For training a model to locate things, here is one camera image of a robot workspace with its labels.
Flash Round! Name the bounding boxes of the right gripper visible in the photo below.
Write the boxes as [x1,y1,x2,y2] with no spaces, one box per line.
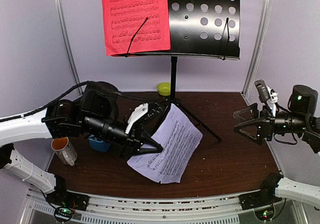
[232,102,308,146]

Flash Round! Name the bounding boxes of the white sheet music paper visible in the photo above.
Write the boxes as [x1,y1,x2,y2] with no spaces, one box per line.
[127,104,203,184]

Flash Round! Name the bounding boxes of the black music stand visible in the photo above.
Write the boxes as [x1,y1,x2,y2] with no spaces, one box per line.
[109,0,242,142]

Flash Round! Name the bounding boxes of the red sheet music paper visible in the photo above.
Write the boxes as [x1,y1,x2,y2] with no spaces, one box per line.
[102,0,171,56]

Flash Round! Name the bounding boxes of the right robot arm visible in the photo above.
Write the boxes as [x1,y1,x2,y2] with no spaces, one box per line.
[233,80,320,210]

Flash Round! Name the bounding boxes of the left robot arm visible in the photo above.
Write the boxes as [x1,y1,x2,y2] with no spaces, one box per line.
[0,81,163,206]

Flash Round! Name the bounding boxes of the blue metronome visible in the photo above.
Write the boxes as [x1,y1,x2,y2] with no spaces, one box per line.
[88,135,111,152]

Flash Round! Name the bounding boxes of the green plastic bowl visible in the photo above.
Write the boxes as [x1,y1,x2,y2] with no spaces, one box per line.
[157,82,171,96]

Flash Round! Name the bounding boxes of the white patterned mug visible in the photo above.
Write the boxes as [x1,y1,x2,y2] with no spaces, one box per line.
[51,137,78,167]

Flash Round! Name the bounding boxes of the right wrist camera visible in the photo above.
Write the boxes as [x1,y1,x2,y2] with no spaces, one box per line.
[254,79,278,117]

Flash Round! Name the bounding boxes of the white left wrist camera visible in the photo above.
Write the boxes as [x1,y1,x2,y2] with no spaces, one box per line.
[125,103,149,134]

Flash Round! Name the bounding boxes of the right aluminium corner post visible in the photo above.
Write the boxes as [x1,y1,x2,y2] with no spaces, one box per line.
[242,0,272,100]

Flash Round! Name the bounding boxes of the aluminium corner post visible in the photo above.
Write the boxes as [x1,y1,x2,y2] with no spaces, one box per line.
[54,0,80,84]
[242,0,272,100]

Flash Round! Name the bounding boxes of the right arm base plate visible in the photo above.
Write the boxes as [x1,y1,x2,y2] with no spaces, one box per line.
[238,191,282,223]

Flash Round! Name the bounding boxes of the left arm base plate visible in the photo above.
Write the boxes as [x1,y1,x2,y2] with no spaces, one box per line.
[42,191,90,223]

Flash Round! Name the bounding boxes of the left aluminium corner post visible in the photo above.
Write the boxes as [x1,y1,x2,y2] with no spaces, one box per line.
[54,0,80,84]

